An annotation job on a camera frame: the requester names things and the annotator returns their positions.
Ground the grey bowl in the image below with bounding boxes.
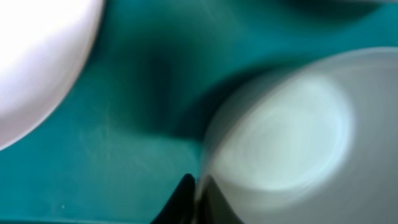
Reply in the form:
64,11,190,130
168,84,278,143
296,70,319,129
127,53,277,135
195,47,397,224

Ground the teal serving tray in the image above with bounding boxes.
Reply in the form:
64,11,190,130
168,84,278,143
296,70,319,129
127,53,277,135
1,1,397,223

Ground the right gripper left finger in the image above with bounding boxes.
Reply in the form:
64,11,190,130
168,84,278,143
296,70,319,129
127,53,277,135
151,174,196,224

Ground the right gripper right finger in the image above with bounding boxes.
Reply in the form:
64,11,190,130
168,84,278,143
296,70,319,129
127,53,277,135
195,176,243,224

